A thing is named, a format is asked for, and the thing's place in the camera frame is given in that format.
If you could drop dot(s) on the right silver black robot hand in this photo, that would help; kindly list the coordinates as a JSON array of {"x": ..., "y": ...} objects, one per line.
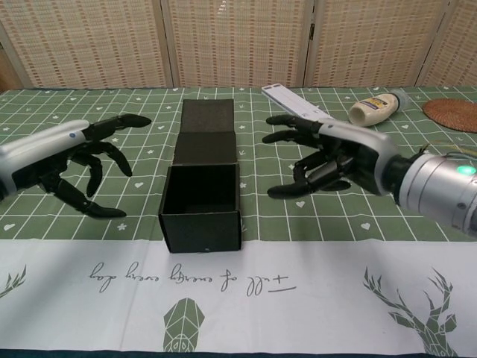
[{"x": 357, "y": 149}]

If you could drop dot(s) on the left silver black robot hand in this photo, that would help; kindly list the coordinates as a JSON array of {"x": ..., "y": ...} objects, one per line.
[{"x": 41, "y": 153}]

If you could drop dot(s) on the black cardboard box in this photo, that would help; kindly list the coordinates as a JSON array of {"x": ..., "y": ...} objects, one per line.
[{"x": 205, "y": 209}]

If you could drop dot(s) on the green checked deer tablecloth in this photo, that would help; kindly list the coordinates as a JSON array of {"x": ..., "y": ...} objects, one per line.
[{"x": 112, "y": 279}]

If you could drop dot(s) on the white folding stand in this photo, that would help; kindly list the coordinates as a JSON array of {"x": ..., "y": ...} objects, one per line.
[{"x": 294, "y": 102}]

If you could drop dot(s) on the cream mayonnaise squeeze bottle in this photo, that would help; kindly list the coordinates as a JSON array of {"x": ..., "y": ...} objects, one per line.
[{"x": 372, "y": 110}]

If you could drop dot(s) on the round brown woven coaster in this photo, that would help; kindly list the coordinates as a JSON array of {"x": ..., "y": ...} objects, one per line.
[{"x": 451, "y": 112}]

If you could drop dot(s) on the woven bamboo screen panel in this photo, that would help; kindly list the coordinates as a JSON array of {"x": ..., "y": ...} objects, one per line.
[
  {"x": 458, "y": 37},
  {"x": 372, "y": 37},
  {"x": 238, "y": 37},
  {"x": 93, "y": 37}
]

